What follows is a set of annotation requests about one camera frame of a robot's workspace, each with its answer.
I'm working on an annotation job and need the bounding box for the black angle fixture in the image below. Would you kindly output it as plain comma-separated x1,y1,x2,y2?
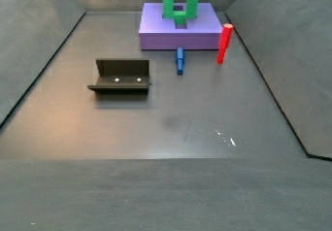
86,58,149,93

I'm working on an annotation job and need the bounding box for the blue peg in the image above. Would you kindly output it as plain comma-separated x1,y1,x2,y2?
175,48,184,76

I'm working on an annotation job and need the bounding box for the purple base block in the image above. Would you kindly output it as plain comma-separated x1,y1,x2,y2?
139,3,222,50

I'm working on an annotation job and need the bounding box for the red peg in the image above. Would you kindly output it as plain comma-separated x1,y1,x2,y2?
216,23,232,64

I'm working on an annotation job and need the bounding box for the green U-shaped block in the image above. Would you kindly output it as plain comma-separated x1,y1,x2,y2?
161,0,198,25

